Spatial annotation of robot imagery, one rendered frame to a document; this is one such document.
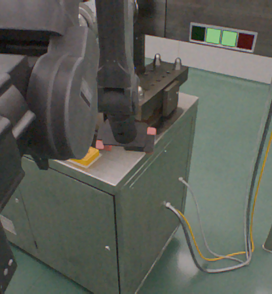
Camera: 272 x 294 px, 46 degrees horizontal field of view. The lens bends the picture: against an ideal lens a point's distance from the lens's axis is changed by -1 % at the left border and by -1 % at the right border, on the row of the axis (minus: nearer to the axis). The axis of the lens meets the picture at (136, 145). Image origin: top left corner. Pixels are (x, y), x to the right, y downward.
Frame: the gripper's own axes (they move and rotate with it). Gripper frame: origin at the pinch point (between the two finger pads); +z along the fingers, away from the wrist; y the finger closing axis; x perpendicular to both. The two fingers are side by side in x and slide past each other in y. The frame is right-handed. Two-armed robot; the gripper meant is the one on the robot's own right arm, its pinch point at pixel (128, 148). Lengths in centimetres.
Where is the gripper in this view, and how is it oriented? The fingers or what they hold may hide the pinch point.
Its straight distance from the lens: 84.4
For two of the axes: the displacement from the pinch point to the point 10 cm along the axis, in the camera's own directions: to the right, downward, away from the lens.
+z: 0.7, 4.2, 9.0
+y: -9.9, -0.8, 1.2
